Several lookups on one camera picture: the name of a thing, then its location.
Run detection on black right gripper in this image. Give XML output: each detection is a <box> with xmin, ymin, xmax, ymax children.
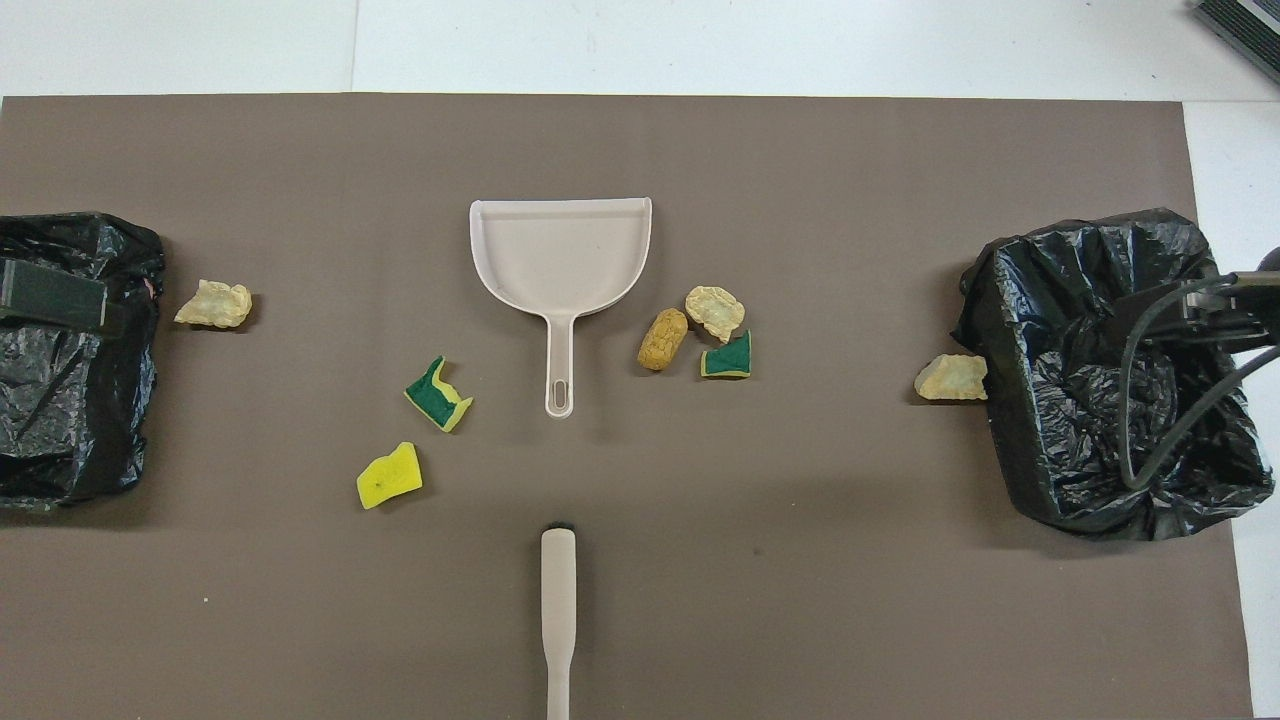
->
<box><xmin>1110</xmin><ymin>245</ymin><xmax>1280</xmax><ymax>353</ymax></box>

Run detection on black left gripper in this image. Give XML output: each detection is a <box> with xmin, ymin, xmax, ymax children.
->
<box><xmin>0</xmin><ymin>258</ymin><xmax>129</xmax><ymax>338</ymax></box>

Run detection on pale foam piece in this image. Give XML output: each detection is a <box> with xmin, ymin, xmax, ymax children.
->
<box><xmin>174</xmin><ymin>279</ymin><xmax>253</xmax><ymax>331</ymax></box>
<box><xmin>684</xmin><ymin>285</ymin><xmax>747</xmax><ymax>344</ymax></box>
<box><xmin>913</xmin><ymin>353</ymin><xmax>990</xmax><ymax>403</ymax></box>

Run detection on all yellow sponge piece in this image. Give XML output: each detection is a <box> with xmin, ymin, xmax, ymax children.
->
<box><xmin>356</xmin><ymin>441</ymin><xmax>424</xmax><ymax>511</ymax></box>

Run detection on green and yellow sponge piece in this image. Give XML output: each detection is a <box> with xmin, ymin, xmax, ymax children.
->
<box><xmin>404</xmin><ymin>355</ymin><xmax>474</xmax><ymax>434</ymax></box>

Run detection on small green sponge piece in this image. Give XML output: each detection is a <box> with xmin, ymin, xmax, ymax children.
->
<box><xmin>699</xmin><ymin>330</ymin><xmax>753</xmax><ymax>380</ymax></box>

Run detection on beige plastic dustpan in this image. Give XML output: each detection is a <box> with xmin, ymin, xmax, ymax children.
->
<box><xmin>469</xmin><ymin>197</ymin><xmax>654</xmax><ymax>419</ymax></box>

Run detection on brown cork-like lump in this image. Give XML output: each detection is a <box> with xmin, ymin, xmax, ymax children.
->
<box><xmin>637</xmin><ymin>308</ymin><xmax>690</xmax><ymax>373</ymax></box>

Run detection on beige hand brush black bristles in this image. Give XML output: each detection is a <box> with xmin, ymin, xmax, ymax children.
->
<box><xmin>540</xmin><ymin>520</ymin><xmax>578</xmax><ymax>720</ymax></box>

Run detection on bin lined with black bag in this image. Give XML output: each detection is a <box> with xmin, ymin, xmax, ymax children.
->
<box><xmin>0</xmin><ymin>211</ymin><xmax>166</xmax><ymax>513</ymax></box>
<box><xmin>952</xmin><ymin>207</ymin><xmax>1276</xmax><ymax>542</ymax></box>

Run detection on dark ribbed panel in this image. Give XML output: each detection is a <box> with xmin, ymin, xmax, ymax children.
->
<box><xmin>1192</xmin><ymin>0</ymin><xmax>1280</xmax><ymax>86</ymax></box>

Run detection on brown table mat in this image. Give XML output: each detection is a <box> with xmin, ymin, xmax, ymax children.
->
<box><xmin>0</xmin><ymin>94</ymin><xmax>1256</xmax><ymax>720</ymax></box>

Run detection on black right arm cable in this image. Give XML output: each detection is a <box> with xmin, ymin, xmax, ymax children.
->
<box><xmin>1118</xmin><ymin>275</ymin><xmax>1280</xmax><ymax>491</ymax></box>

